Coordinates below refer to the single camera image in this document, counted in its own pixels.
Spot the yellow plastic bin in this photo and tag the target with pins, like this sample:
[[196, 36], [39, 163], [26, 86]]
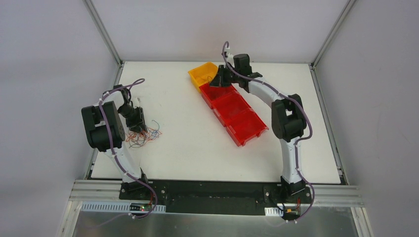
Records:
[[202, 74]]

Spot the middle red plastic bin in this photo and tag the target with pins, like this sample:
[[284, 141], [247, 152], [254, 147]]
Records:
[[227, 107]]

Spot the aluminium frame rail front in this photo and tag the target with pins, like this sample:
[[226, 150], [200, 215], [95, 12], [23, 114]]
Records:
[[323, 195]]

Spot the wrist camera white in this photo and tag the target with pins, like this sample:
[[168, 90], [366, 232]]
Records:
[[228, 55], [136, 102]]

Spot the end red plastic bin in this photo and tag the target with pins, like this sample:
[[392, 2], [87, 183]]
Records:
[[245, 126]]

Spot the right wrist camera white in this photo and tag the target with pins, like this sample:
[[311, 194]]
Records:
[[228, 55]]

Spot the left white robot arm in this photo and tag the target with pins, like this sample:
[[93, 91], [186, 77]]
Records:
[[105, 124]]

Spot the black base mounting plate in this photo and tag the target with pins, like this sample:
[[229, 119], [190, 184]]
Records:
[[218, 197]]

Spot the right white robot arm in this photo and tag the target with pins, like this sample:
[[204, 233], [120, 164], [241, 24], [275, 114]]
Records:
[[289, 121]]

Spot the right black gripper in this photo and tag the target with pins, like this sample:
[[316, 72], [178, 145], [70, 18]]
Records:
[[223, 77]]

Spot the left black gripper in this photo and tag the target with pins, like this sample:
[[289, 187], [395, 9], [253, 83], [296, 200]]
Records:
[[136, 118]]

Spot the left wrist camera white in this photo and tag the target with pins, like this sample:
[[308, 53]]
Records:
[[136, 102]]

